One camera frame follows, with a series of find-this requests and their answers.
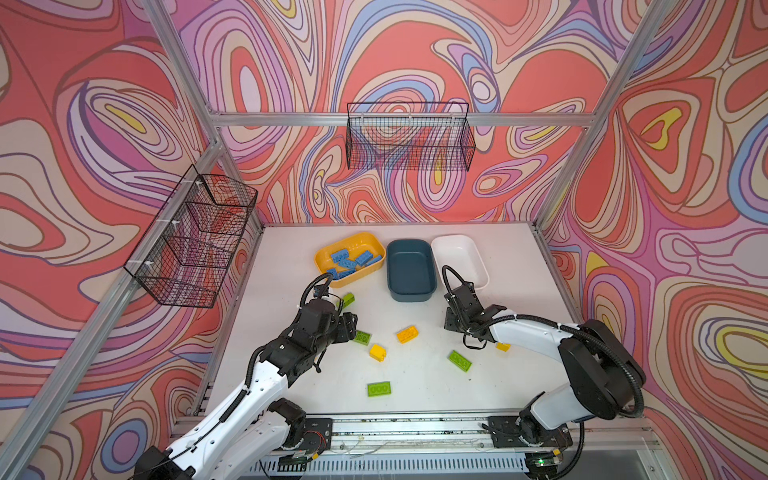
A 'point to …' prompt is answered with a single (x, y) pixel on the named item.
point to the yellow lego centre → (378, 353)
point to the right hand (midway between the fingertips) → (456, 325)
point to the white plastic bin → (458, 252)
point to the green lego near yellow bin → (348, 299)
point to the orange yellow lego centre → (407, 335)
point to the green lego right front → (460, 361)
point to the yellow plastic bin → (355, 245)
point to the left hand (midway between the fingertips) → (351, 317)
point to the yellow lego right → (503, 347)
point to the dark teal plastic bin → (411, 270)
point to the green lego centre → (362, 338)
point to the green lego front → (379, 389)
